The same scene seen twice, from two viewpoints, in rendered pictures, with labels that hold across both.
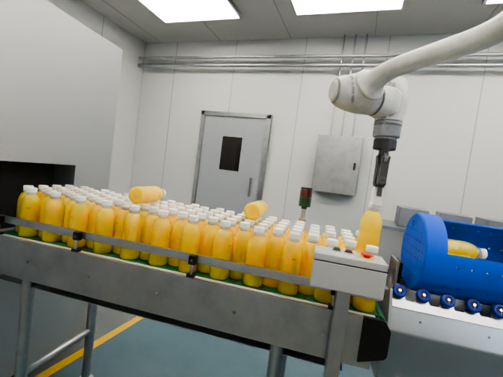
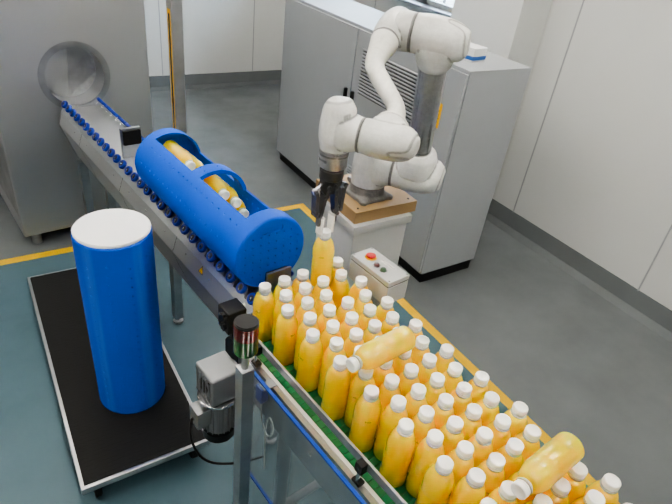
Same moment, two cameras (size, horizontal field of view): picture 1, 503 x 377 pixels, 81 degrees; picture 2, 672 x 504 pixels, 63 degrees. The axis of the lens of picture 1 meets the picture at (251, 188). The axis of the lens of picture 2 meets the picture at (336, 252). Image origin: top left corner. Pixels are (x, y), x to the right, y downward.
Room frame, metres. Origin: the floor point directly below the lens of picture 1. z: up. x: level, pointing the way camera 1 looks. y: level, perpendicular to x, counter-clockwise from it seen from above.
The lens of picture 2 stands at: (2.28, 0.45, 2.16)
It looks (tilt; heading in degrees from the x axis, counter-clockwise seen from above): 33 degrees down; 214
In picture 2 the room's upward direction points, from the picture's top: 8 degrees clockwise
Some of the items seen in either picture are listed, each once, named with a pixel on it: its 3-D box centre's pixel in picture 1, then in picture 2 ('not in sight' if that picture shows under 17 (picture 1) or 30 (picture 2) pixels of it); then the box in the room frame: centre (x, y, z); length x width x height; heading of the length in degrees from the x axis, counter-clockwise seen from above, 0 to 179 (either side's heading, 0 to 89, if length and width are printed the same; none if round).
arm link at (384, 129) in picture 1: (386, 131); (333, 158); (1.04, -0.44, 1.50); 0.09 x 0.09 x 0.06
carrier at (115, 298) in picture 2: not in sight; (123, 318); (1.35, -1.20, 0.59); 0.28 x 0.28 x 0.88
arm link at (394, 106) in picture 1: (388, 99); (341, 124); (1.04, -0.43, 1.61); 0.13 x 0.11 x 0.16; 109
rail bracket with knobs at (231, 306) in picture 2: not in sight; (233, 317); (1.31, -0.58, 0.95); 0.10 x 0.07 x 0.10; 167
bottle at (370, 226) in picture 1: (369, 234); (322, 259); (1.04, -0.43, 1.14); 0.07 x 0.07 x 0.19
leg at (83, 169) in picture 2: not in sight; (88, 205); (0.71, -2.57, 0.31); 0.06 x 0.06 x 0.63; 77
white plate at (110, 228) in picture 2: not in sight; (112, 227); (1.35, -1.20, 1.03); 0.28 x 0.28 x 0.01
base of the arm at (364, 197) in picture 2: not in sight; (364, 186); (0.38, -0.73, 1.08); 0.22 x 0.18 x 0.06; 75
